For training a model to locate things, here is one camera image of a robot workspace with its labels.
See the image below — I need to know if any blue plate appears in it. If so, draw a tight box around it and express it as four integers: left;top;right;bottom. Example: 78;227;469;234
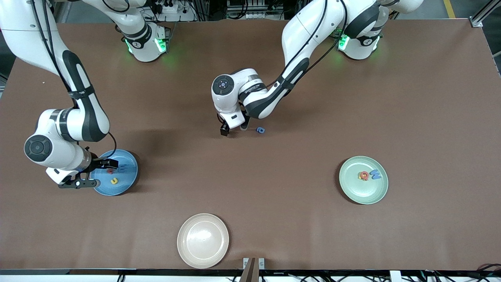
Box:
90;149;139;196

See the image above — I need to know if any brown table cover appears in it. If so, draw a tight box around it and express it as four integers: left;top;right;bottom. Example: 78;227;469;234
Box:
0;20;501;271

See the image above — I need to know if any beige plate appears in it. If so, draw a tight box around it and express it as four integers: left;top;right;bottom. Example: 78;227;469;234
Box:
177;213;230;269

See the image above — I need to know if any grey electronics rack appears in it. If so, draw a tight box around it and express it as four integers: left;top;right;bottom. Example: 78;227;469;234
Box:
226;0;285;20

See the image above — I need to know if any white power strip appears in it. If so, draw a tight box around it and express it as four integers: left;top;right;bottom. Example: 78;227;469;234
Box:
151;0;196;22

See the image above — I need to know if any green plate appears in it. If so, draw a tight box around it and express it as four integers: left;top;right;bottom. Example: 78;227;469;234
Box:
339;156;389;205

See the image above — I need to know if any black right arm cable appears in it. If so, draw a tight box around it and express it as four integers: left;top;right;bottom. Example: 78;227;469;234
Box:
29;0;117;159

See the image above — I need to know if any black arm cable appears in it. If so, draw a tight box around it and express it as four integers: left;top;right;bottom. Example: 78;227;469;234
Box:
29;0;117;159
266;0;349;89

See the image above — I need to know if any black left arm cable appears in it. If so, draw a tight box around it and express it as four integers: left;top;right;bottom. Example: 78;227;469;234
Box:
266;0;349;89

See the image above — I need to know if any metal mount bracket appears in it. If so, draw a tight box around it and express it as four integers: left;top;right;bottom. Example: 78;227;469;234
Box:
243;257;265;270

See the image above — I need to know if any brown stand post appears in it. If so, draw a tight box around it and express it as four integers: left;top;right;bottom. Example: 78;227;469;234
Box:
240;258;257;282

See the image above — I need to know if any aluminium frame profile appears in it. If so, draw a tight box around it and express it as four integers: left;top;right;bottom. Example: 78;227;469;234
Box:
471;0;501;28

